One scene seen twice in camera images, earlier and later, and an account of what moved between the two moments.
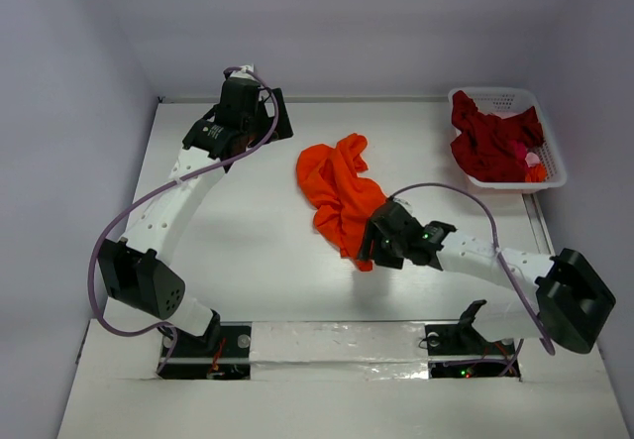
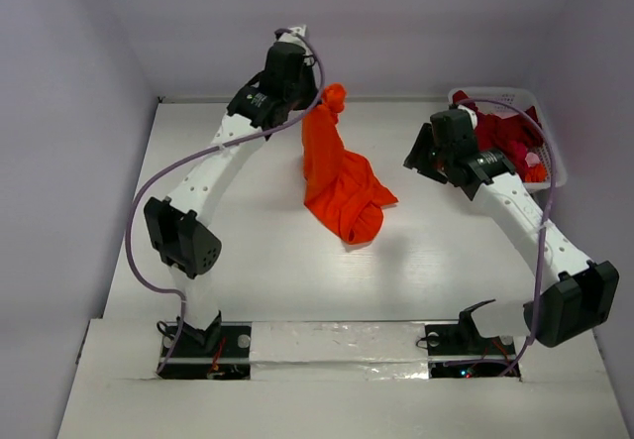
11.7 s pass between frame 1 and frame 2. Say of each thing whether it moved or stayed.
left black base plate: stayed
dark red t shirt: stayed
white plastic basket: stayed
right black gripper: moved
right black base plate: stayed
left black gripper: moved
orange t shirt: moved
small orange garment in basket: stayed
